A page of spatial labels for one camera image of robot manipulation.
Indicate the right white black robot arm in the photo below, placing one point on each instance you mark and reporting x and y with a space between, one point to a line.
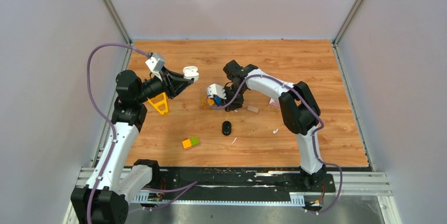
299 110

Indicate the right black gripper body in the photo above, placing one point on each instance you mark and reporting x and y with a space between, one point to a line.
230 93

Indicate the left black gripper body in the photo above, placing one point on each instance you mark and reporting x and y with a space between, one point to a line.
168 84

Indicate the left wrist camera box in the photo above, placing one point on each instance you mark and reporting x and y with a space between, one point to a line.
155 63

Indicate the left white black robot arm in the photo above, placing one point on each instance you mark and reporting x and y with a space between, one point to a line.
106 196

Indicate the orange triangular plastic piece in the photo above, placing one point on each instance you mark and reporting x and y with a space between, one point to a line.
160 103

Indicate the pink card box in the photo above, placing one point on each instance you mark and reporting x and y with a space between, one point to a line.
274 104

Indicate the black oval case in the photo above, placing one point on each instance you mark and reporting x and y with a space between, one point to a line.
226 128

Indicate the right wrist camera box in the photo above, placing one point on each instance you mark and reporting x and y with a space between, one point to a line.
216 90

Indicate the small wooden block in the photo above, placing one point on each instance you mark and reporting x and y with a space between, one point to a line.
253 109

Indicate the yellow toy brick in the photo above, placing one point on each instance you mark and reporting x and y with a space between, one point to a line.
206 102

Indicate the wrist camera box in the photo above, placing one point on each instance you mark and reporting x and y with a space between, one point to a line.
216 90
155 63

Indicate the blue toy brick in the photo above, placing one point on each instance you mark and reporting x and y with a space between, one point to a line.
217 100

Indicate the orange green toy brick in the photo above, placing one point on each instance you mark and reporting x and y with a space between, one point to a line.
190 142

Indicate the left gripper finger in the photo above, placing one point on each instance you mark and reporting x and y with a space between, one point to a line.
176 75
180 85

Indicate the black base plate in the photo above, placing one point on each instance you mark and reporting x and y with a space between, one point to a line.
249 184

